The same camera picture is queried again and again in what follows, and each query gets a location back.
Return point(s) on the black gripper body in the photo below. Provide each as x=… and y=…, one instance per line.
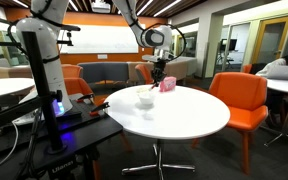
x=157, y=72

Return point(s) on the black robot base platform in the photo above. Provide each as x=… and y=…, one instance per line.
x=80, y=133

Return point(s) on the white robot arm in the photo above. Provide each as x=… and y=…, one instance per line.
x=38, y=35

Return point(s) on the white bowl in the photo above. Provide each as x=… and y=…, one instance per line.
x=146, y=97

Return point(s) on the pink tissue box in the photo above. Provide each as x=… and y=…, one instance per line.
x=168, y=84

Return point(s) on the orange chair far centre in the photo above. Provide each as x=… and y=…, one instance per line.
x=144, y=74

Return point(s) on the beige sofa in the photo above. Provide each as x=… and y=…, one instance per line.
x=174, y=68

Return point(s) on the white round table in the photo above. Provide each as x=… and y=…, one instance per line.
x=180, y=114

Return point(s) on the grey blue sofa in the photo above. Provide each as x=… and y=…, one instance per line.
x=100, y=71

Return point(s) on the white whiteboard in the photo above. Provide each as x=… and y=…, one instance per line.
x=94, y=39

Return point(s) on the orange chair behind platform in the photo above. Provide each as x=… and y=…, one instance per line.
x=74, y=82

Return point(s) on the orange chair far right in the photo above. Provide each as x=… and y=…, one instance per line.
x=247, y=68

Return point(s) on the grey laptop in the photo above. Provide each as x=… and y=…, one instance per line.
x=278, y=73

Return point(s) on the white table left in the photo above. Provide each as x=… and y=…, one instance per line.
x=15, y=85

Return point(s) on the red-handled clamp rear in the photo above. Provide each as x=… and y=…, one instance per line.
x=85, y=97

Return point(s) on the red-handled clamp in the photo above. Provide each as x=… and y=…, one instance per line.
x=85, y=97
x=95, y=111

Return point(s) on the red-handled clamp front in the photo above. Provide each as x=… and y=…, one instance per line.
x=95, y=111

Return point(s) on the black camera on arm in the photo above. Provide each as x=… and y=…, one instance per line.
x=68, y=29

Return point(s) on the black camera stand post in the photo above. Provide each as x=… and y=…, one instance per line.
x=35, y=58

